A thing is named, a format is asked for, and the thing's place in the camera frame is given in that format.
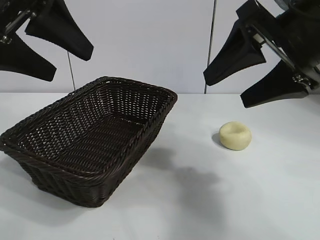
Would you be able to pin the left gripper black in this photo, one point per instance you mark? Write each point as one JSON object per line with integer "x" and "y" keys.
{"x": 15, "y": 10}

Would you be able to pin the dark brown wicker basket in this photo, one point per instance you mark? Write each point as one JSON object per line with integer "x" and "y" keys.
{"x": 87, "y": 140}

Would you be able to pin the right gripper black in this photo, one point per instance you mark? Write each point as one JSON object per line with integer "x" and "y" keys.
{"x": 297, "y": 32}

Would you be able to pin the pale yellow egg yolk pastry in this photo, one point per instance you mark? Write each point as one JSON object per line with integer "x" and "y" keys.
{"x": 235, "y": 137}

